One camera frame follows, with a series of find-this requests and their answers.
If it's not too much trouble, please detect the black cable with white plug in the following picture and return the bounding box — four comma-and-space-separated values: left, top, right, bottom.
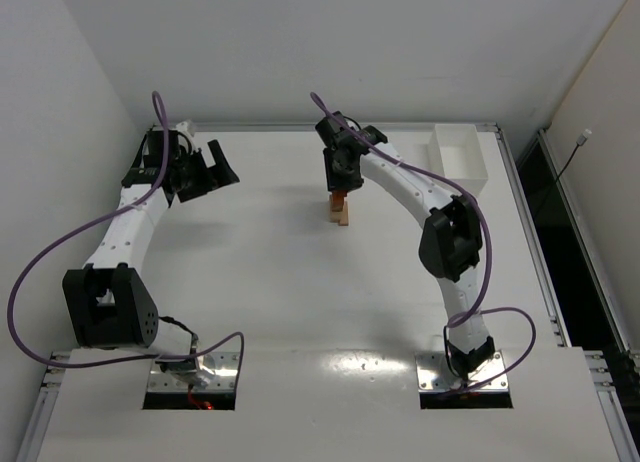
529, 128, 593, 223

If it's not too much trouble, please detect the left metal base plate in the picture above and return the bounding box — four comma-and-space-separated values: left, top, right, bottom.
147, 351, 241, 394

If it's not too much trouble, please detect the metal base plate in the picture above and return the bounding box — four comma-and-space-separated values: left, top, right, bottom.
415, 351, 509, 395
147, 351, 241, 394

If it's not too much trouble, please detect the light long wood block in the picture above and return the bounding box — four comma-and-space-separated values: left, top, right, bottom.
329, 206, 342, 223
335, 202, 349, 227

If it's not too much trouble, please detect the white perforated plastic box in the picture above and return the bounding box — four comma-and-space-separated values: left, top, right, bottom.
427, 124, 488, 197

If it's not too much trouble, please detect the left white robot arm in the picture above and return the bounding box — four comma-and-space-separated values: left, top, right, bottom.
62, 122, 239, 390

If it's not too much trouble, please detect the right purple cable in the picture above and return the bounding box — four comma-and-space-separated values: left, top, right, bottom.
309, 91, 538, 398

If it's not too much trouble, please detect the reddish arch wood block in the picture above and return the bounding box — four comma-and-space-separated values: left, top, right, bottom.
330, 191, 346, 211

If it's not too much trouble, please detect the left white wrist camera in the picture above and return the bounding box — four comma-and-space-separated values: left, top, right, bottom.
175, 120, 196, 138

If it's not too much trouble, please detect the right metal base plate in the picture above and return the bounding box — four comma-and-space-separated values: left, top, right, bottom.
415, 351, 509, 395

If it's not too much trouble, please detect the purple cable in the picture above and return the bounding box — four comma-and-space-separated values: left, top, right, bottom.
6, 90, 245, 370
309, 91, 538, 398

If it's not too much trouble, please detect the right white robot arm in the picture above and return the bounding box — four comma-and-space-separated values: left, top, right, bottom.
315, 112, 495, 380

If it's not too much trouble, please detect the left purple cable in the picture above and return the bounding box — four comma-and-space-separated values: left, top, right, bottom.
6, 90, 245, 370

